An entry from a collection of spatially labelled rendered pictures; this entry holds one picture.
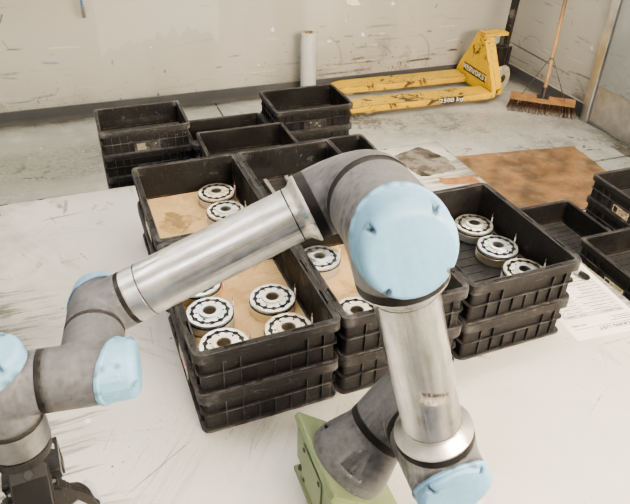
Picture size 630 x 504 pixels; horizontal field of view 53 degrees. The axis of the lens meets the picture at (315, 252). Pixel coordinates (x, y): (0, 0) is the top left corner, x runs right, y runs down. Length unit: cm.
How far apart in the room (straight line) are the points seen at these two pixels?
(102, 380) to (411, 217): 39
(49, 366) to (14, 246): 128
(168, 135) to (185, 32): 173
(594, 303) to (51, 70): 371
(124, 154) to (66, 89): 173
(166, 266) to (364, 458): 48
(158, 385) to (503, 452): 75
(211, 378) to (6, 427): 53
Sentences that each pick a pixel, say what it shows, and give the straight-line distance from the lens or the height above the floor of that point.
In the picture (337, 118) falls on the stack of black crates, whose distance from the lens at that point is 317.
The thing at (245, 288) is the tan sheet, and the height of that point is 83.
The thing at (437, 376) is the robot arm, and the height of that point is 116.
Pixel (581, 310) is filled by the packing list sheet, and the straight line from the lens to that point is 179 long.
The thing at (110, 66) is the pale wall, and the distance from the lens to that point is 461.
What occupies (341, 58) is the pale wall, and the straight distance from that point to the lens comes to 499.
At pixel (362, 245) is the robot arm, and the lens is 67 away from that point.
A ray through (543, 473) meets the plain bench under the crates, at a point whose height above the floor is 70.
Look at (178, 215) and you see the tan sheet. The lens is 179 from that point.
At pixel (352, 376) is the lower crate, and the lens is 138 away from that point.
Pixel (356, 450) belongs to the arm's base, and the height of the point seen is 89.
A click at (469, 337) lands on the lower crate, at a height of 77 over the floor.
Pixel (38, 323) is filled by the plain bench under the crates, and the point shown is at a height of 70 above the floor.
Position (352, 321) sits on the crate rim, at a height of 92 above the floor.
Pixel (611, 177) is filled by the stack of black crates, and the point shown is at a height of 46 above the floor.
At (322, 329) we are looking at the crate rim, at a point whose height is 92.
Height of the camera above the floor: 175
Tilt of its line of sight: 35 degrees down
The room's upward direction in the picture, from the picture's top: 1 degrees clockwise
